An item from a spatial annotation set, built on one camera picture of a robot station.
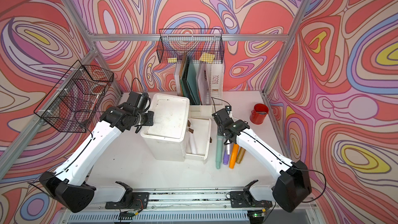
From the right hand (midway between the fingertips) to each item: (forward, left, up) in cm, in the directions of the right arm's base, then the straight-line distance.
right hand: (228, 131), depth 82 cm
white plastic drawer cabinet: (-9, +30, +10) cm, 33 cm away
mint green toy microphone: (-5, +5, -13) cm, 15 cm away
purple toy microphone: (-8, +1, -13) cm, 16 cm away
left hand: (+3, +39, +11) cm, 40 cm away
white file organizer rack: (+36, +12, +2) cm, 38 cm away
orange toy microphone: (-9, -3, -11) cm, 15 cm away
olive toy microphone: (-8, -7, -13) cm, 17 cm away
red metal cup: (+15, -22, -6) cm, 27 cm away
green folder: (+34, +20, +7) cm, 40 cm away
